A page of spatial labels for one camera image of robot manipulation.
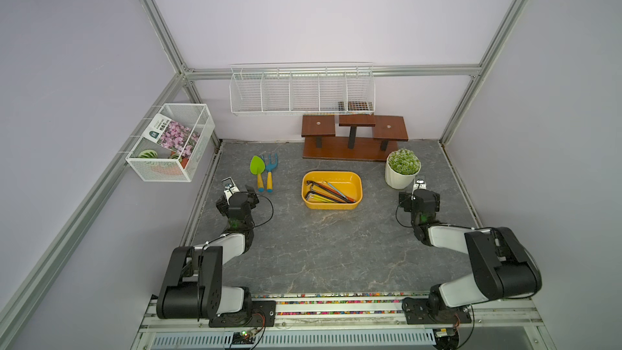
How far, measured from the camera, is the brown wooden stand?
1.04 m

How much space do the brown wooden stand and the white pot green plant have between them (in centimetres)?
5

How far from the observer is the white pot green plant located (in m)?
0.96
